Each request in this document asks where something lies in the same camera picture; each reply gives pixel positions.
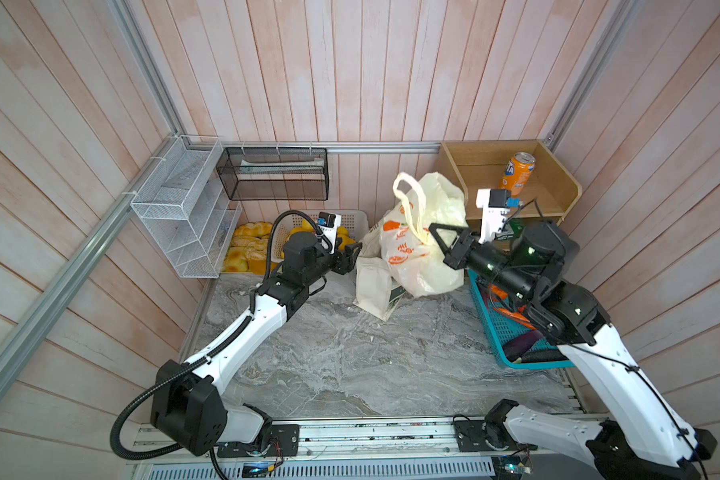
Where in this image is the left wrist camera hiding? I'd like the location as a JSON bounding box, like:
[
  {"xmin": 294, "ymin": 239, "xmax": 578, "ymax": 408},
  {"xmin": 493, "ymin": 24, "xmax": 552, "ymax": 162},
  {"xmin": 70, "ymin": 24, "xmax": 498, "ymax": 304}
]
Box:
[{"xmin": 317, "ymin": 211, "xmax": 341, "ymax": 254}]

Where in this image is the canvas tote bag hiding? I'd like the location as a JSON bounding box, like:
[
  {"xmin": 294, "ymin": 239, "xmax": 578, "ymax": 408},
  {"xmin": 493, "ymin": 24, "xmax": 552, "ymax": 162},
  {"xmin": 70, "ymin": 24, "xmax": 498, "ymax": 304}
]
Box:
[{"xmin": 354, "ymin": 220, "xmax": 406, "ymax": 321}]

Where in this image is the dark cucumber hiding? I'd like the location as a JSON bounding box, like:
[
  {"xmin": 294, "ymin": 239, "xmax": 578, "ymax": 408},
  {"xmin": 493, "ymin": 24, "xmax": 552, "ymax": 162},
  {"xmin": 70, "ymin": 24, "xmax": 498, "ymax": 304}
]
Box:
[{"xmin": 517, "ymin": 350, "xmax": 567, "ymax": 364}]

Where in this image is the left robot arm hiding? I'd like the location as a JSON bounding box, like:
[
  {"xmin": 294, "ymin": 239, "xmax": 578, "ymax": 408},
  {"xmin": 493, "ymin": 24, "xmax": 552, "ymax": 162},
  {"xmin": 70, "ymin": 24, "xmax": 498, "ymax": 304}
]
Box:
[{"xmin": 109, "ymin": 232, "xmax": 362, "ymax": 460}]

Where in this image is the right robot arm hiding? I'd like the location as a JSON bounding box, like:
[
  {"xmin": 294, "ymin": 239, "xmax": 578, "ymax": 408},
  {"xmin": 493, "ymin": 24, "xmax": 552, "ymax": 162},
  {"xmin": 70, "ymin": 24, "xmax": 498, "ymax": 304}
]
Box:
[{"xmin": 429, "ymin": 220, "xmax": 718, "ymax": 479}]

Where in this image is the carrot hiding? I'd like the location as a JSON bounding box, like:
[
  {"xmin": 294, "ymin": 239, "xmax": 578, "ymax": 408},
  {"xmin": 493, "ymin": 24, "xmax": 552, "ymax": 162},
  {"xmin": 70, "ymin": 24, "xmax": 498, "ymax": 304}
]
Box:
[{"xmin": 493, "ymin": 307, "xmax": 535, "ymax": 330}]

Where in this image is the orange soda can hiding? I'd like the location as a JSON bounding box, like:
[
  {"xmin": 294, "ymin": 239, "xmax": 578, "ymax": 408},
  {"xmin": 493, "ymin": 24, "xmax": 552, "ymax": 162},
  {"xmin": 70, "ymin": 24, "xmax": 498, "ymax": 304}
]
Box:
[{"xmin": 501, "ymin": 152, "xmax": 536, "ymax": 197}]

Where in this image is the black mesh basket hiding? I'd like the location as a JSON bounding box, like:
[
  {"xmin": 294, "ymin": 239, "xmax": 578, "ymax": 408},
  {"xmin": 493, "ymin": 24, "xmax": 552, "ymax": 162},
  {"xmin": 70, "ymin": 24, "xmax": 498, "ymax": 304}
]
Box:
[{"xmin": 216, "ymin": 146, "xmax": 330, "ymax": 201}]

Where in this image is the purple eggplant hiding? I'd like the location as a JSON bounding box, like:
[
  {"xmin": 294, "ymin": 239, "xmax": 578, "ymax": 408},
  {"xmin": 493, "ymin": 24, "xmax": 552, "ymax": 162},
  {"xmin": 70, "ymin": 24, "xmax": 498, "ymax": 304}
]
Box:
[{"xmin": 502, "ymin": 330, "xmax": 544, "ymax": 363}]

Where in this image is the wooden shelf unit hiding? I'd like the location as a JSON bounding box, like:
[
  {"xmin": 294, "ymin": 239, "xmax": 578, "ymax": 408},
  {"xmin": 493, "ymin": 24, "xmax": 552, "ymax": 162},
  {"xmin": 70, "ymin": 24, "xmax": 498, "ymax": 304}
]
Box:
[{"xmin": 436, "ymin": 139, "xmax": 583, "ymax": 241}]

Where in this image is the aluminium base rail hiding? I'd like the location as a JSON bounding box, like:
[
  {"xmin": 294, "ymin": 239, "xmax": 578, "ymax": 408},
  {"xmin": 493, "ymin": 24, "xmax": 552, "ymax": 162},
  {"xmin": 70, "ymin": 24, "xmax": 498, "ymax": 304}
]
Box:
[{"xmin": 124, "ymin": 415, "xmax": 600, "ymax": 479}]

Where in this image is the white wire rack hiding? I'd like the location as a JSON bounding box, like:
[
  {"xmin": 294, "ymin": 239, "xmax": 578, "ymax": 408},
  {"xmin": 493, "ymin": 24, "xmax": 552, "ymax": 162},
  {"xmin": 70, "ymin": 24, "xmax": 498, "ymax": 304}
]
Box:
[{"xmin": 131, "ymin": 135, "xmax": 240, "ymax": 279}]

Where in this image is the teal plastic basket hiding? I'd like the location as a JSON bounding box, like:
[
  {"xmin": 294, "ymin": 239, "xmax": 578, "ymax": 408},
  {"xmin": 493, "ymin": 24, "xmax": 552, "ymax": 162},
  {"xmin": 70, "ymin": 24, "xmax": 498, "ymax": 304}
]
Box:
[{"xmin": 468, "ymin": 271, "xmax": 574, "ymax": 370}]

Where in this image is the yellow plastic bag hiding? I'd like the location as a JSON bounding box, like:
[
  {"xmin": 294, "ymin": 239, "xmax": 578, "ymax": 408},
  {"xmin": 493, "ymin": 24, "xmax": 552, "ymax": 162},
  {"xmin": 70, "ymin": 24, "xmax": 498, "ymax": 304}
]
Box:
[{"xmin": 380, "ymin": 172, "xmax": 467, "ymax": 297}]

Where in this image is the white plastic basket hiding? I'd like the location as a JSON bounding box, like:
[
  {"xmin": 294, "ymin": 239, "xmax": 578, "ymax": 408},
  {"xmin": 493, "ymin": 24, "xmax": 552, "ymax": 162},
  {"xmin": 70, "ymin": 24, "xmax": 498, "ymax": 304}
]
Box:
[{"xmin": 270, "ymin": 210, "xmax": 369, "ymax": 259}]

